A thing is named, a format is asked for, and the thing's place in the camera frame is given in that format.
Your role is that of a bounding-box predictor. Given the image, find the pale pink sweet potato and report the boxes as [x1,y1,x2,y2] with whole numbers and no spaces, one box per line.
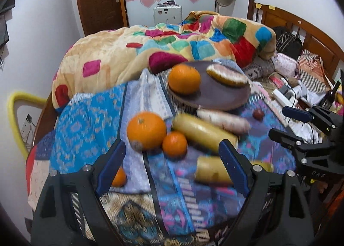
[196,109,252,135]

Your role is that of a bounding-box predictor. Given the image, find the wooden headboard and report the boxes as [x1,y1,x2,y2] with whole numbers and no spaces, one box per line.
[247,0,344,87]

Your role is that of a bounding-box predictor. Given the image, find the yellow chair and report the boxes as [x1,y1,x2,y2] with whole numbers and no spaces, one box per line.
[7,91,48,160]

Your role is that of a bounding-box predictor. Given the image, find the brown round plate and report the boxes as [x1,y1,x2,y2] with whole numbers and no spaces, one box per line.
[167,61,251,111]

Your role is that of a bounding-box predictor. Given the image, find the long yellow fruit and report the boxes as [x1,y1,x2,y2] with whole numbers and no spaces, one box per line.
[172,113,239,155]

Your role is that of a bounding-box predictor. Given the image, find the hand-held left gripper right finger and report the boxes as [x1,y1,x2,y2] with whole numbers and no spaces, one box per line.
[215,139,315,246]

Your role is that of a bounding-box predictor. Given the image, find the grey patterned cloth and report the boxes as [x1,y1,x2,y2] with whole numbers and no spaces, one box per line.
[243,57,276,80]

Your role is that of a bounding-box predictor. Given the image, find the large orange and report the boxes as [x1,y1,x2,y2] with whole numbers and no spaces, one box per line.
[127,111,167,151]

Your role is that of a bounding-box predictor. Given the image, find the striped cloth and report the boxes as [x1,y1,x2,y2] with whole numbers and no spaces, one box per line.
[297,50,335,92]

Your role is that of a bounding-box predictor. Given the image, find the medium orange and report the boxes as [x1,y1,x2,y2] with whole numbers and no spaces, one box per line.
[167,64,201,95]

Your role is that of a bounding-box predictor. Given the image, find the colourful checked blanket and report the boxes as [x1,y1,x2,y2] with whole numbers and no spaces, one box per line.
[52,11,277,109]

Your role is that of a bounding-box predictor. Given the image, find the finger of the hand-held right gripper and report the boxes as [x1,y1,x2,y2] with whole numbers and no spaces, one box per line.
[282,105,342,135]
[268,128,338,180]

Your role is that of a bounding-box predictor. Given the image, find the blue patterned cloth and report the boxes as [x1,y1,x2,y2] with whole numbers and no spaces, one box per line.
[27,67,296,246]

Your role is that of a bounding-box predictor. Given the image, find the pink patterned pillow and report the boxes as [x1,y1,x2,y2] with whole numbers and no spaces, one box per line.
[275,53,298,77]

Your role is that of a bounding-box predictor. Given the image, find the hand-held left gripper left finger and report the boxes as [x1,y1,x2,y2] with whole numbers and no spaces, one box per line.
[31,139,127,246]

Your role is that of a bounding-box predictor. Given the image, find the dark hanging cloth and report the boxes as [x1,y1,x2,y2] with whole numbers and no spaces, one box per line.
[0,0,16,48]

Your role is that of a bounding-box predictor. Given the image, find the white power strip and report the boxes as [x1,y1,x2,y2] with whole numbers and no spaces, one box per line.
[272,89,299,107]

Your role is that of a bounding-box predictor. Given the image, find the short yellow fruit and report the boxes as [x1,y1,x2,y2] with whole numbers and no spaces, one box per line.
[195,156,274,185]

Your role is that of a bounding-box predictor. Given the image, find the black backpack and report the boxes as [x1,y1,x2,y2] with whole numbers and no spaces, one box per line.
[273,26,303,60]

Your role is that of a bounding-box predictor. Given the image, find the white metal appliance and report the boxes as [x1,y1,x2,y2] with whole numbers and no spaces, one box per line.
[153,0,183,25]

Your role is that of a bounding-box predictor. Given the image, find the small orange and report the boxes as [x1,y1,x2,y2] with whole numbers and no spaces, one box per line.
[162,131,188,158]
[111,167,127,188]

